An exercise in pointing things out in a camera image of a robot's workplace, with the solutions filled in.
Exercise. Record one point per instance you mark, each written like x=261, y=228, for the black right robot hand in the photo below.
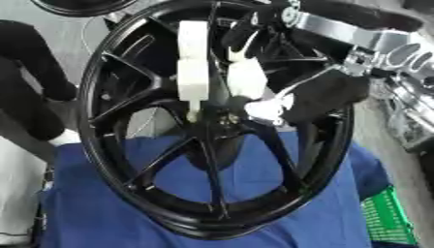
x=325, y=93

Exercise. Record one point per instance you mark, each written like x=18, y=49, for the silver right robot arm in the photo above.
x=409, y=97

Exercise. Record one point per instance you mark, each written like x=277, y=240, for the white pin with long stem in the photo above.
x=193, y=68

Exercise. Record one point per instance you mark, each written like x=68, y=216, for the black spoked wheel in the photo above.
x=212, y=223

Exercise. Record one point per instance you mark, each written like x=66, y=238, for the green plastic crate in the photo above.
x=390, y=216

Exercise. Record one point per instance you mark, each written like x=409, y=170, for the black round tire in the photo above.
x=85, y=9

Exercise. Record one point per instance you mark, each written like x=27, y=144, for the person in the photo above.
x=28, y=90

